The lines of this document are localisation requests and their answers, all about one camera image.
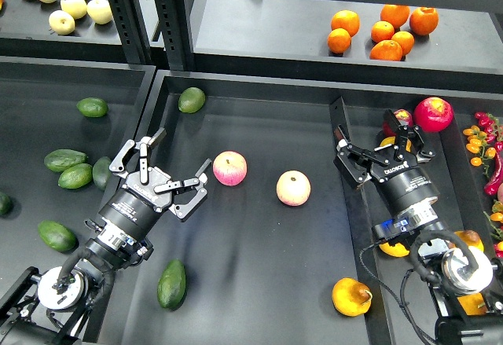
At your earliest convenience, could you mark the black left tray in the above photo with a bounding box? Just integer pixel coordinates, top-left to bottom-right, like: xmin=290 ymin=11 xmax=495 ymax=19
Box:
xmin=1 ymin=57 xmax=155 ymax=292

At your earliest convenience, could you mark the dark avocado at left edge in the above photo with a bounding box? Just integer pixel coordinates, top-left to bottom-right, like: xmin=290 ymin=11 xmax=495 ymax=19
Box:
xmin=0 ymin=192 xmax=13 ymax=215

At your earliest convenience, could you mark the red chili pepper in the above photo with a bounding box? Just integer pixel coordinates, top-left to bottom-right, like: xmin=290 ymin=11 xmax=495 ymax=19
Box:
xmin=483 ymin=152 xmax=502 ymax=196

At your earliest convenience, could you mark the dark green avocado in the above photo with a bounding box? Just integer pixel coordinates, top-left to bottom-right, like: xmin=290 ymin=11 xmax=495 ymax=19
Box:
xmin=92 ymin=156 xmax=112 ymax=191
xmin=157 ymin=259 xmax=186 ymax=310

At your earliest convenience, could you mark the dark red apple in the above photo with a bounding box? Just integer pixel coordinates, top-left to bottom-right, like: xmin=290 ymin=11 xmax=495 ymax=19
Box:
xmin=382 ymin=108 xmax=413 ymax=137

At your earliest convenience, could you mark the cherry tomato bunch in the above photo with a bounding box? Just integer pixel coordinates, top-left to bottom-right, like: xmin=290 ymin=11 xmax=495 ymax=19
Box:
xmin=462 ymin=112 xmax=502 ymax=167

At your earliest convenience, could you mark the yellow pear near red apple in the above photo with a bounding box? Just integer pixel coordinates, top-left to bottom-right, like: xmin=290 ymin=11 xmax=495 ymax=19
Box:
xmin=380 ymin=136 xmax=412 ymax=152

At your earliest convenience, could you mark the light green avocado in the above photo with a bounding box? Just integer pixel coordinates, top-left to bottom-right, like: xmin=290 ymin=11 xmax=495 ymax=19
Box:
xmin=57 ymin=163 xmax=93 ymax=189

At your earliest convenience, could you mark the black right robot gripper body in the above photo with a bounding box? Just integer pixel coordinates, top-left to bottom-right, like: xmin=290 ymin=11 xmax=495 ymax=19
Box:
xmin=372 ymin=158 xmax=439 ymax=217

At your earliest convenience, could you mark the orange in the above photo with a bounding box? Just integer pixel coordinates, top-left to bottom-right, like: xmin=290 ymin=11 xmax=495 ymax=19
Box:
xmin=409 ymin=7 xmax=439 ymax=35
xmin=380 ymin=4 xmax=410 ymax=29
xmin=370 ymin=20 xmax=395 ymax=43
xmin=327 ymin=28 xmax=351 ymax=54
xmin=369 ymin=39 xmax=402 ymax=61
xmin=391 ymin=31 xmax=415 ymax=57
xmin=331 ymin=9 xmax=360 ymax=37

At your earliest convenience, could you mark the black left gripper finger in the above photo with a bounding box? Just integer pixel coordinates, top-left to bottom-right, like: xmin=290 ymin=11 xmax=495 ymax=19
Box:
xmin=153 ymin=159 xmax=211 ymax=222
xmin=108 ymin=127 xmax=167 ymax=185

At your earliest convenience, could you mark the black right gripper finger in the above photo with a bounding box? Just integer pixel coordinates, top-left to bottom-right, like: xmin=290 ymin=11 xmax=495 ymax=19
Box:
xmin=333 ymin=125 xmax=390 ymax=189
xmin=393 ymin=124 xmax=436 ymax=163

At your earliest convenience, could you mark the black centre tray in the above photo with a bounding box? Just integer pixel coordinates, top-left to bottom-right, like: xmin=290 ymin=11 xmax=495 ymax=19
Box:
xmin=66 ymin=68 xmax=396 ymax=345

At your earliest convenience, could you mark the green avocado in centre tray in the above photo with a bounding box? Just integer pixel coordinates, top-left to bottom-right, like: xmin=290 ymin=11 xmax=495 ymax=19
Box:
xmin=178 ymin=87 xmax=206 ymax=114

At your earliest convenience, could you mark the green avocado lower left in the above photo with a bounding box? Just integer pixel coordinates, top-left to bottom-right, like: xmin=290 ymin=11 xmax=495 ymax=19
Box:
xmin=38 ymin=220 xmax=77 ymax=252

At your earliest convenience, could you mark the pink red apple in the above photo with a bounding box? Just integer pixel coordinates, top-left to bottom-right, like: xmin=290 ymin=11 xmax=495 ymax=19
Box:
xmin=213 ymin=150 xmax=248 ymax=186

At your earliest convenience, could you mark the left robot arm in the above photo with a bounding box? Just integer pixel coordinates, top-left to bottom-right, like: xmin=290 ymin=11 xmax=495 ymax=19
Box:
xmin=1 ymin=129 xmax=211 ymax=344

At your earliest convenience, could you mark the black tray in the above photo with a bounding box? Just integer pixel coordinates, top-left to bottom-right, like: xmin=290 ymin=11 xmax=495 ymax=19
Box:
xmin=1 ymin=57 xmax=155 ymax=292
xmin=66 ymin=68 xmax=396 ymax=345
xmin=329 ymin=85 xmax=503 ymax=345

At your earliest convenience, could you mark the yellow pear lower right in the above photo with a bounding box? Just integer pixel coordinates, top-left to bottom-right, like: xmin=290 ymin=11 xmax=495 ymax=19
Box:
xmin=457 ymin=292 xmax=488 ymax=316

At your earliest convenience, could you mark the black metal shelf rack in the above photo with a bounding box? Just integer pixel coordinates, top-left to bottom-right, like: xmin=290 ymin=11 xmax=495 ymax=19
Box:
xmin=1 ymin=0 xmax=502 ymax=94

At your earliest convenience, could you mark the yellow pear with brown stem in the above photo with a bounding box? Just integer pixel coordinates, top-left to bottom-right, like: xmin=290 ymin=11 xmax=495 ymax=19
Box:
xmin=332 ymin=277 xmax=373 ymax=317

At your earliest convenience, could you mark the green avocado top left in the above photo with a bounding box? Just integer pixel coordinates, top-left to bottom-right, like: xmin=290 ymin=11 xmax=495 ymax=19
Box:
xmin=76 ymin=97 xmax=108 ymax=118

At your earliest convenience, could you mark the large red apple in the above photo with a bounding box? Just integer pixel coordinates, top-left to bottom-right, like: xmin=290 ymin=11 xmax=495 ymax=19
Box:
xmin=413 ymin=97 xmax=454 ymax=133

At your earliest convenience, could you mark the black right tray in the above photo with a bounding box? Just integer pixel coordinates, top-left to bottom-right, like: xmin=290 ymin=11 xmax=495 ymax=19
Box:
xmin=329 ymin=85 xmax=503 ymax=345

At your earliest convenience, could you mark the pale pink apple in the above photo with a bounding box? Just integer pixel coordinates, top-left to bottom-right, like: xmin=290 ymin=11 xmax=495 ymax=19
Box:
xmin=276 ymin=170 xmax=311 ymax=207

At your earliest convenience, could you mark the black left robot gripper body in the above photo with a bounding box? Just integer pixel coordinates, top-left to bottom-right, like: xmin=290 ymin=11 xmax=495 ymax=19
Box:
xmin=98 ymin=167 xmax=173 ymax=240

